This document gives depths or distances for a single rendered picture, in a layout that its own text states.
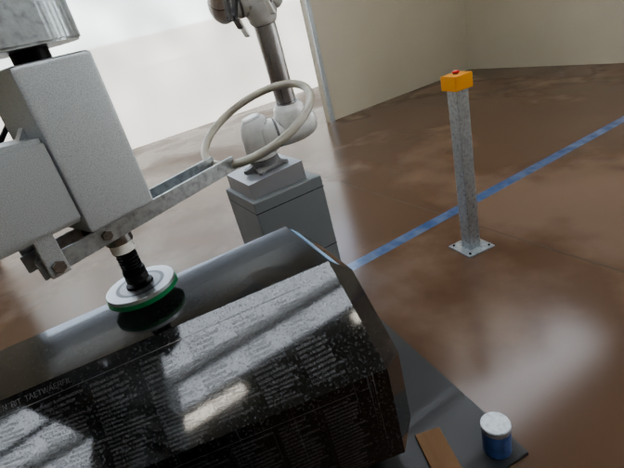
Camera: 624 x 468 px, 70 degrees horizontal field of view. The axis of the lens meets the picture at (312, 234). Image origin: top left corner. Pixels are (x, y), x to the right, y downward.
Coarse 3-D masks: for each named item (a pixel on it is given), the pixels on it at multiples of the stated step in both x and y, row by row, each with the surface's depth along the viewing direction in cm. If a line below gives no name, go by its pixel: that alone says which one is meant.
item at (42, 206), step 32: (0, 160) 99; (32, 160) 104; (0, 192) 100; (32, 192) 105; (64, 192) 110; (0, 224) 100; (32, 224) 105; (64, 224) 111; (0, 256) 102; (64, 256) 113
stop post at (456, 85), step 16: (448, 80) 237; (464, 80) 236; (448, 96) 245; (464, 96) 242; (464, 112) 245; (464, 128) 248; (464, 144) 252; (464, 160) 256; (464, 176) 260; (464, 192) 264; (464, 208) 270; (464, 224) 276; (464, 240) 283; (480, 240) 288
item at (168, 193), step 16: (208, 160) 160; (224, 160) 152; (176, 176) 151; (192, 176) 144; (208, 176) 147; (160, 192) 146; (176, 192) 139; (192, 192) 143; (144, 208) 131; (160, 208) 135; (112, 224) 124; (128, 224) 128; (64, 240) 125; (80, 240) 118; (96, 240) 121; (112, 240) 125; (32, 256) 120; (80, 256) 118
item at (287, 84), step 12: (276, 84) 179; (288, 84) 176; (300, 84) 169; (252, 96) 184; (312, 96) 160; (240, 108) 186; (216, 120) 183; (300, 120) 152; (288, 132) 150; (204, 144) 174; (276, 144) 150; (204, 156) 166; (252, 156) 151; (264, 156) 151
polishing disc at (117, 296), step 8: (152, 272) 144; (160, 272) 143; (168, 272) 141; (120, 280) 144; (160, 280) 137; (168, 280) 136; (112, 288) 141; (120, 288) 139; (144, 288) 136; (152, 288) 134; (160, 288) 133; (112, 296) 136; (120, 296) 134; (128, 296) 133; (136, 296) 132; (144, 296) 131; (152, 296) 131; (112, 304) 131; (120, 304) 130; (128, 304) 130; (136, 304) 130
